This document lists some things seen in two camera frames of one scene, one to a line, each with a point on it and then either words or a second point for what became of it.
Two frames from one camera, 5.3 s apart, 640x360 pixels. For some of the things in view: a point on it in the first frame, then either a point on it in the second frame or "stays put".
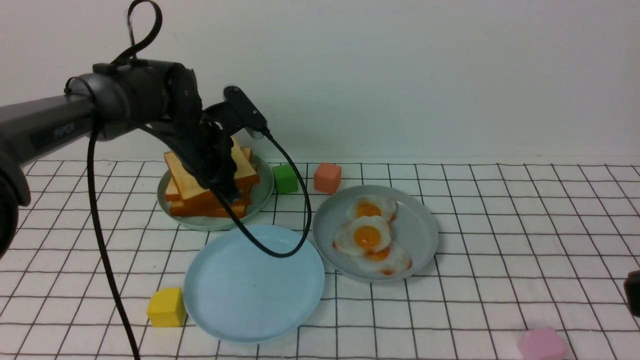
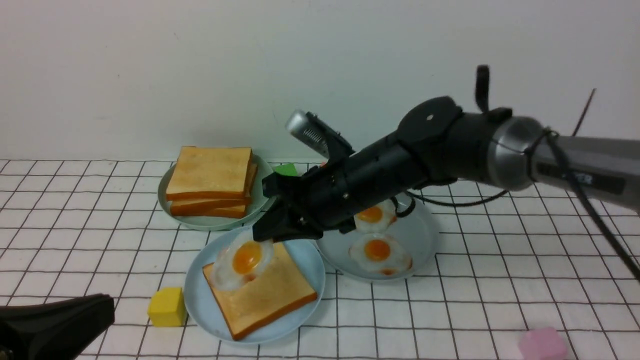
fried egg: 363,235 -> 243,261
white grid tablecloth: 522,244 stays put
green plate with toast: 264,171 stays put
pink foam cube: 541,343 stays put
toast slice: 187,185 -> 278,288
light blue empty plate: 238,293 stays put
